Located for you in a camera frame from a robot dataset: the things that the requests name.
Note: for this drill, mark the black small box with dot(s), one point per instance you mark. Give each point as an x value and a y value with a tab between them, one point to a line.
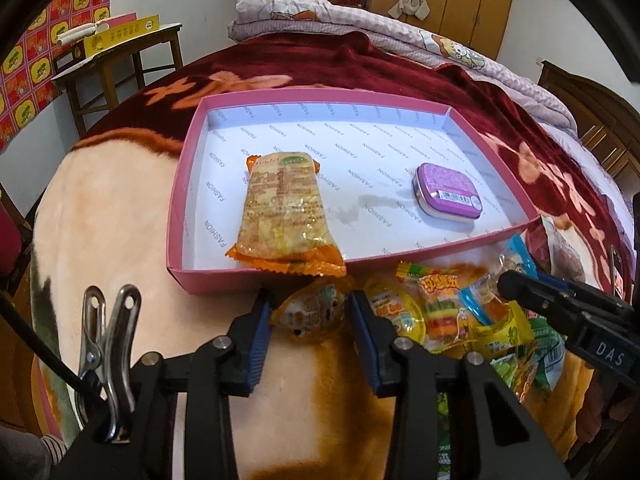
67	61

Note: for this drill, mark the lilac folded quilt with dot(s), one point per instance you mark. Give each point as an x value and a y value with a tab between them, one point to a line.
380	25

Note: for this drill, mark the blue clear candy wrapper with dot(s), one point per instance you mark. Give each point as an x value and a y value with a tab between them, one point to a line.
482	300

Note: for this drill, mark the yellow green snack packet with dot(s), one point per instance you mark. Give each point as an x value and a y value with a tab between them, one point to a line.
505	335

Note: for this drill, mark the yellow jelly cup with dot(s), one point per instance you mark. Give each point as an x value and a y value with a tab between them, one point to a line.
395	310

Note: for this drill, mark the red yellow wall poster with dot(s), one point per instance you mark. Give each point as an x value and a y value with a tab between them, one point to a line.
30	75

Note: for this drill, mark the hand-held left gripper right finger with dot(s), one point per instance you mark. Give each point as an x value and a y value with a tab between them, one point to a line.
367	345

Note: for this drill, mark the pink cardboard box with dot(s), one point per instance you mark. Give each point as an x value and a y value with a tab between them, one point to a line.
350	150

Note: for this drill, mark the yellow long box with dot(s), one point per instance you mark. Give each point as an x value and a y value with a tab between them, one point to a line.
125	35

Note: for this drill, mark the wooden side table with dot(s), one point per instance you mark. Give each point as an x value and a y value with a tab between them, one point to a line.
125	65

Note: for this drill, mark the striped cloth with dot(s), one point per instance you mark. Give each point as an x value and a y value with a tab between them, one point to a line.
52	450

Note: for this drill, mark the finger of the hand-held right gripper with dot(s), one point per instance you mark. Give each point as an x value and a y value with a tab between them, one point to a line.
525	290
552	281

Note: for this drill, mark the metal spring clip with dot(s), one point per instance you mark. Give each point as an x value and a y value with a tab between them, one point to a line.
111	340

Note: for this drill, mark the beige hanging towel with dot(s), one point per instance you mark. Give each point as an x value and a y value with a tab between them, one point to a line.
410	2

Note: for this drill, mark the white paper roll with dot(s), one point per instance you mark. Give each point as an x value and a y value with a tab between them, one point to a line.
80	34

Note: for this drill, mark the burger gummy packet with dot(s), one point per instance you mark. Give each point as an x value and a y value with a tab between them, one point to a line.
442	310

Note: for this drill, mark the wooden headboard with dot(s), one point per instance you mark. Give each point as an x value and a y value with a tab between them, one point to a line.
595	110

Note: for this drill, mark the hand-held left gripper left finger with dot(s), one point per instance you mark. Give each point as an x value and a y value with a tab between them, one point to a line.
257	340

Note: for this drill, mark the orange clear snack packet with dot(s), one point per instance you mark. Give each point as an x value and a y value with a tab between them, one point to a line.
285	205

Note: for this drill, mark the round cartoon jelly cup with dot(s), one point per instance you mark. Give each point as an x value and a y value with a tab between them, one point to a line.
310	310

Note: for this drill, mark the red floral printed blanket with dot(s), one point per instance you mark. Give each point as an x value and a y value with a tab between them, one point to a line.
125	260

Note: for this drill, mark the purple tin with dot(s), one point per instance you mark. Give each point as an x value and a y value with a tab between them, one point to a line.
445	187

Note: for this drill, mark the red shelf item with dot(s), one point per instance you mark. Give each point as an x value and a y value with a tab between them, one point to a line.
352	0

